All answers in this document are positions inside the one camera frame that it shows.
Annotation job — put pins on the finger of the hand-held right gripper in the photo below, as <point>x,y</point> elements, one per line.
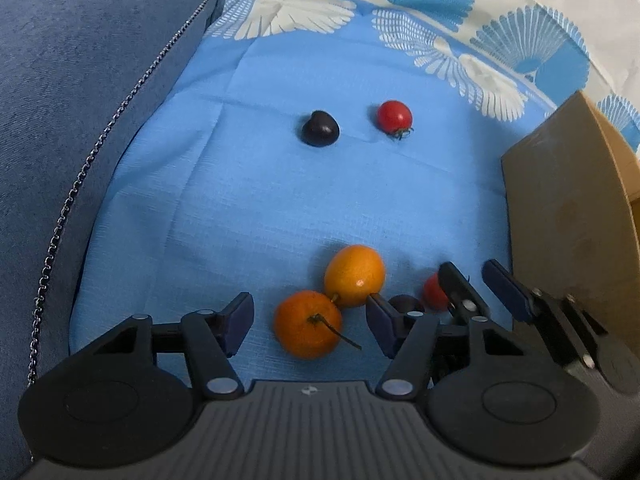
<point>505,287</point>
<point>462,290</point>

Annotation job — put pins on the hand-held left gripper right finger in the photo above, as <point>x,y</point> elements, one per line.
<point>382,327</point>

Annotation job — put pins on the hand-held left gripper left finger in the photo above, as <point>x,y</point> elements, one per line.
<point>239,322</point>

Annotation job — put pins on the small dark grape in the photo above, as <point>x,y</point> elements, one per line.
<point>407,304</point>

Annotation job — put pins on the oval orange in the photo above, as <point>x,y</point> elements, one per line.
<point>355,275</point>

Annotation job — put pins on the orange with stem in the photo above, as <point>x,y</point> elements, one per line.
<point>305,327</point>

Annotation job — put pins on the brown cardboard box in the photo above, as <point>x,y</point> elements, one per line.
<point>565,210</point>

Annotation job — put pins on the red cherry tomato with calyx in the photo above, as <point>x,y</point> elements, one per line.
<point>394,114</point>

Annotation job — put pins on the dark purple plum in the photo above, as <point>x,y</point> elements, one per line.
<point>320,130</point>

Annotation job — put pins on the blue fan-print sheet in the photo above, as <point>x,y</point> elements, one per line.
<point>250,210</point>

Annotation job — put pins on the blue fabric sofa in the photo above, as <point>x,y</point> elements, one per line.
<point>75,85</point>

